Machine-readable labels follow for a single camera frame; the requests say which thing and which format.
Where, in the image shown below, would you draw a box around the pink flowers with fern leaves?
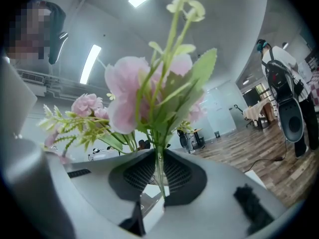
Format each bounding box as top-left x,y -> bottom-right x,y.
37,93 -> 140,164

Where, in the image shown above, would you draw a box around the person's head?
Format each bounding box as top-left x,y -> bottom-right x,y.
4,0 -> 52,61

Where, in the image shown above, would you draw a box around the black floor cable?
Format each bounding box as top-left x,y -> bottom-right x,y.
242,155 -> 288,173

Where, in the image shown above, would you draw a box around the table with yellow cloth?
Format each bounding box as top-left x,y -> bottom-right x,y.
242,100 -> 275,128

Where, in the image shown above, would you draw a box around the black head-worn camera strap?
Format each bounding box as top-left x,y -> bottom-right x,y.
46,0 -> 68,65

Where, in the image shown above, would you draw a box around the grey oval device shell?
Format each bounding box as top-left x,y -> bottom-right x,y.
277,98 -> 305,143

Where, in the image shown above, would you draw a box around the red checkered wall panel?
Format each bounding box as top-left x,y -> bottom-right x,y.
308,70 -> 319,107

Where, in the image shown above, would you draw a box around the frosted glass partition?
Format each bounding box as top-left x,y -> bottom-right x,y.
203,83 -> 238,134

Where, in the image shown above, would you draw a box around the ceiling air vent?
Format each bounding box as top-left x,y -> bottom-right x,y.
20,71 -> 46,85

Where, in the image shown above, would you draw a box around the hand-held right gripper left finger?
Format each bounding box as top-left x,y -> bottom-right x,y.
45,148 -> 160,239

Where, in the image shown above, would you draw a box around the pink flowers with tall stem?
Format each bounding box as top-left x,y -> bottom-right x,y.
104,0 -> 225,201

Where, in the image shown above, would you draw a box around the black equipment cart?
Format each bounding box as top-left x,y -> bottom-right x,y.
177,127 -> 205,154

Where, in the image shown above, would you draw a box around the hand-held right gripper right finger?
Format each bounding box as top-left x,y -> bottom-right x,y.
147,148 -> 288,239

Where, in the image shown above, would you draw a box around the white table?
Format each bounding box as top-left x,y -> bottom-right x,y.
245,170 -> 268,190

